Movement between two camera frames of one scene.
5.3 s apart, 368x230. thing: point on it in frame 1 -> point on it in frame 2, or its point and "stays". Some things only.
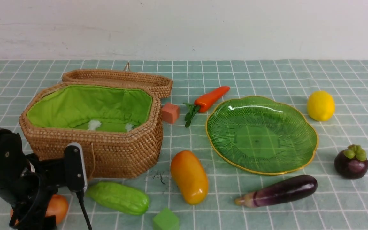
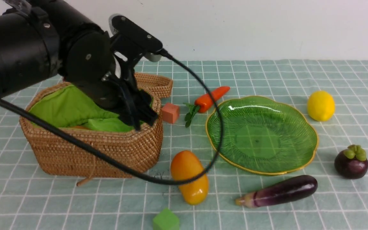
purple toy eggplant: (283, 191) stays
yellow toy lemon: (320, 105) stays
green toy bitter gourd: (125, 198) -> (109, 125)
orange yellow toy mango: (190, 176) stays
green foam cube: (166, 219) stays
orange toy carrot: (204, 102) stays
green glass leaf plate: (264, 135) stays
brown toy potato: (58, 206) -> (80, 127)
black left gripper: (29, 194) -> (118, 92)
